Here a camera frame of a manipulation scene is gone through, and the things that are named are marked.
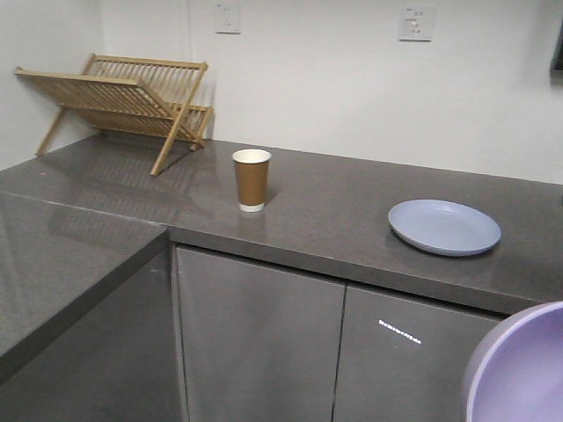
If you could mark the wooden folding dish rack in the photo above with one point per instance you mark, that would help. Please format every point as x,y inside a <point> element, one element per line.
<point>131,95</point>

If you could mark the light blue plate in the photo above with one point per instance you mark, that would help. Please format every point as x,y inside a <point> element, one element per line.
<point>444,228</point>

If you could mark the grey cabinet door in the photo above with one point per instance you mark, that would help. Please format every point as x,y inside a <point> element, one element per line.
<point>403,358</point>
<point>260,343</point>

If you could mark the black range hood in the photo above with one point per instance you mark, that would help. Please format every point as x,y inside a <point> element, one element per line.
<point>556,60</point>

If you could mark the brown paper cup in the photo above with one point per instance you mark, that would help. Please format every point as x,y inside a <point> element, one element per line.
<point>251,168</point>

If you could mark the purple plastic bowl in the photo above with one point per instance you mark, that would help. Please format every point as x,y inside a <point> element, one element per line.
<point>515,372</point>

